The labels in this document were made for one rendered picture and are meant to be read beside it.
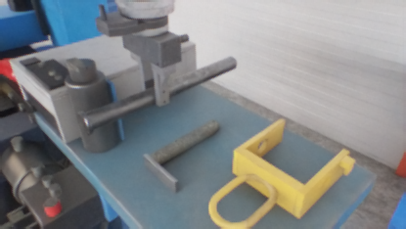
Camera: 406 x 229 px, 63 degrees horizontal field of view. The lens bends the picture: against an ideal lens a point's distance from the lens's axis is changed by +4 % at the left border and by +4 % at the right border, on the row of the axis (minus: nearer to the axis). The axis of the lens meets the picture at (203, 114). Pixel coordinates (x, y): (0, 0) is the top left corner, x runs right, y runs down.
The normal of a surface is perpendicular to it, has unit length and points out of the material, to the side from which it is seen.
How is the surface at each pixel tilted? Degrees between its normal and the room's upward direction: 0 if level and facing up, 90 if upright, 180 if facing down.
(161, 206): 0
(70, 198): 0
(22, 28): 90
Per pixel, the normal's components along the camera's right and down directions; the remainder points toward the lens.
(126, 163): -0.01, -0.82
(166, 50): 0.67, 0.41
